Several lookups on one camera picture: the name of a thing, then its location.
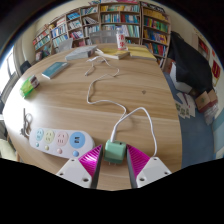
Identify small wall shelf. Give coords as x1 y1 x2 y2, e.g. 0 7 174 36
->
196 34 211 54

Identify small green charger block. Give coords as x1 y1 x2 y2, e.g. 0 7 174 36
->
104 139 128 165

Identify black chair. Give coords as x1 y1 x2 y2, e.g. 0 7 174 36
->
19 60 33 75

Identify white power strip cord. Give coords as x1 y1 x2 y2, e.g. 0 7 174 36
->
19 108 34 139

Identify grey book stack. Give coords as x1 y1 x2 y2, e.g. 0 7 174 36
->
64 44 98 62

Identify white power strip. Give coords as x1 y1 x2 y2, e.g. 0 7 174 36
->
29 127 96 159

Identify yellow-green chair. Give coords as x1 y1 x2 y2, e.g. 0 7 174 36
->
0 138 18 161

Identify small jar with red label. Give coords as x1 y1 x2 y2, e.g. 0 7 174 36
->
29 75 40 89

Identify black cloth cover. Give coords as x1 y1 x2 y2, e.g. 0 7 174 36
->
167 31 214 96

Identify yellow book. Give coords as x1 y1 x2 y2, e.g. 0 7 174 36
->
95 47 130 61

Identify white charger cable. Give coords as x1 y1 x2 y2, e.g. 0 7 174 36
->
84 55 158 158

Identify wooden bookshelf unit with books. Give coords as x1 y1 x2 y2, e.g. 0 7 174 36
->
32 0 172 68

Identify grey office chair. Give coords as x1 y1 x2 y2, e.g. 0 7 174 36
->
57 37 74 53
89 29 118 45

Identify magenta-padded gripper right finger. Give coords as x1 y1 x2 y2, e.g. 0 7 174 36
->
125 143 173 189

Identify red wall poster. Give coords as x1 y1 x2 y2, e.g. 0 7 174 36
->
211 59 222 79

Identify white bottle with red label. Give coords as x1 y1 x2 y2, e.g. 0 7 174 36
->
115 27 128 51

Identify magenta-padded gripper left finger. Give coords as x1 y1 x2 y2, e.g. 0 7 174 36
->
55 143 104 189

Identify green plastic bag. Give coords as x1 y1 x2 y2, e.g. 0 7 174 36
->
19 75 36 99

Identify window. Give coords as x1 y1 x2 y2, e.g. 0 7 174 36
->
0 49 18 98

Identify scattered white papers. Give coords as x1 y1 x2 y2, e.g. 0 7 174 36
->
174 91 198 119

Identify cardboard box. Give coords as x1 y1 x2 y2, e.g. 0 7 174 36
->
194 89 219 114

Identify teal book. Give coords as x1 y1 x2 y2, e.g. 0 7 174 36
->
41 61 70 80

